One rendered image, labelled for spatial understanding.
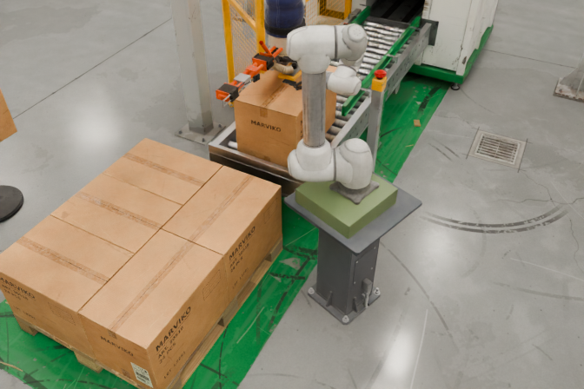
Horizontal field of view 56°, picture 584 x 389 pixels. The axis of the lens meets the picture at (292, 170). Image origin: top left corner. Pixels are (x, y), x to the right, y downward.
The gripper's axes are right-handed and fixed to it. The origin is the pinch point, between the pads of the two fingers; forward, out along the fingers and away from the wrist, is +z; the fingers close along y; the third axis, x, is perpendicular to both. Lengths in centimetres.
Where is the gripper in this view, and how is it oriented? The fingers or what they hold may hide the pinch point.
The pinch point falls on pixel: (285, 69)
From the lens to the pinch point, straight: 290.7
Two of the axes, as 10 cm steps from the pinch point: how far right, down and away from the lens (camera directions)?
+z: -8.9, -2.9, 3.6
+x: 4.6, -5.6, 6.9
